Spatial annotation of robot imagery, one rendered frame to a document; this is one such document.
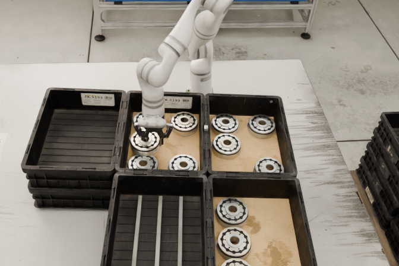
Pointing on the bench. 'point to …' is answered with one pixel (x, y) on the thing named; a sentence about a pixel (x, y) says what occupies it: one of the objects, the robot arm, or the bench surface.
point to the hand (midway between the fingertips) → (154, 141)
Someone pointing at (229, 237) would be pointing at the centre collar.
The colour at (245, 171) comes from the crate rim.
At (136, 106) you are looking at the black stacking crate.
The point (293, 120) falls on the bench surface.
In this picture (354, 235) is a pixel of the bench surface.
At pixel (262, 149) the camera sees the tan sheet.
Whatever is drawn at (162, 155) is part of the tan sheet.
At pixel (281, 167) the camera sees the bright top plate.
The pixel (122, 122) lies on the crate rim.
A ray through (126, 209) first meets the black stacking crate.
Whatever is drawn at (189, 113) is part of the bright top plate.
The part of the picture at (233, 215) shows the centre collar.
